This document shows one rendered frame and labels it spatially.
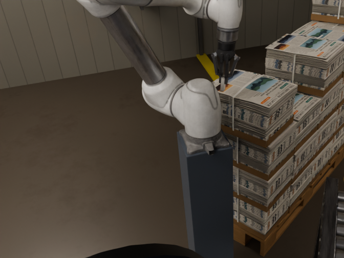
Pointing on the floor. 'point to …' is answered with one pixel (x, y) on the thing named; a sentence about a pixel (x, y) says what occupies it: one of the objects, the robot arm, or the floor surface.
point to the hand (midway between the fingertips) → (223, 83)
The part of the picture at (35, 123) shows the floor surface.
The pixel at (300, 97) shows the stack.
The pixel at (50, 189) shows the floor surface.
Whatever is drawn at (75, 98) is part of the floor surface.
